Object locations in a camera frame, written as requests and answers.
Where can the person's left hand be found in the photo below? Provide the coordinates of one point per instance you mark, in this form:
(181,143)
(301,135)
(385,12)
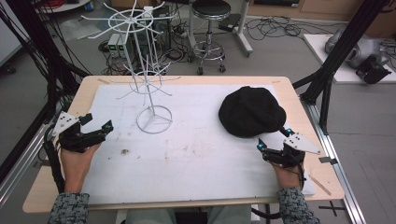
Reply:
(74,169)

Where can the aluminium rail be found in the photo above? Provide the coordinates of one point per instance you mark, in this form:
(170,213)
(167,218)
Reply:
(336,168)
(18,168)

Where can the white stand leg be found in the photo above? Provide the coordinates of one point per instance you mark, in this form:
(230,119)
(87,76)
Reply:
(244,34)

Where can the grey tape piece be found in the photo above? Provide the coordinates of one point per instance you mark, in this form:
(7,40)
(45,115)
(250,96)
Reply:
(328,160)

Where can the dark computer tower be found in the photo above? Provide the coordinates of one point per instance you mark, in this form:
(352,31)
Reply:
(160,29)

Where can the black device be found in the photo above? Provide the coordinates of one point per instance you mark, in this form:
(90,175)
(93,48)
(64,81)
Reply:
(372,70)

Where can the black round stool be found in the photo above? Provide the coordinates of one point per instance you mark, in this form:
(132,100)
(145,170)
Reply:
(210,11)

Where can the black hat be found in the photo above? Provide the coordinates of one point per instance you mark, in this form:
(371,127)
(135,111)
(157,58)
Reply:
(250,112)

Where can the grey power supply unit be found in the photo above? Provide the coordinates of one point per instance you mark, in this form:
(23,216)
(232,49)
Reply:
(113,46)
(122,47)

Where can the white floor board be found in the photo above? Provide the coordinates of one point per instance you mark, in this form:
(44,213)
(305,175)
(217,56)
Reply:
(342,76)

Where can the white table mat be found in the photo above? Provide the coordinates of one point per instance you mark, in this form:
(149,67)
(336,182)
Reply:
(193,161)

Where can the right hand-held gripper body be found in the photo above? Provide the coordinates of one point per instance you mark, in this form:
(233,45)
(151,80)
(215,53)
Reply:
(289,155)

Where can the blue tape roll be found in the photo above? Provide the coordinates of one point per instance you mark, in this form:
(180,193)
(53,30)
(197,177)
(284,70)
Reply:
(90,5)

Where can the thin wooden stick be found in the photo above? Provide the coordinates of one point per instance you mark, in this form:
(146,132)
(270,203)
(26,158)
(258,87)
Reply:
(320,184)

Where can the black flat box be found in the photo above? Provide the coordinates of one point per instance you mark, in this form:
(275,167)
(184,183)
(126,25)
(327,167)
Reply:
(229,22)

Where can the black frame post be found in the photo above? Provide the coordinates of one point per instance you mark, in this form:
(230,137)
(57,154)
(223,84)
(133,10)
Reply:
(342,46)
(40,46)

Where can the person's right hand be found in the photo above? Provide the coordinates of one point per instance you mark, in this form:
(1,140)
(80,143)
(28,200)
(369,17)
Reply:
(288,178)

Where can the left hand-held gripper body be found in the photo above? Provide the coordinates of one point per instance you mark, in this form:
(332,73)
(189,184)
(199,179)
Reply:
(73,140)

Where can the white round table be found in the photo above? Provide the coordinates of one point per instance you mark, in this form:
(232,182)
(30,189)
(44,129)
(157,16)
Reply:
(65,5)

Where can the grey rounded shell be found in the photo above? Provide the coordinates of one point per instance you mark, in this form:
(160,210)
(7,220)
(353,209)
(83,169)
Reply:
(362,49)

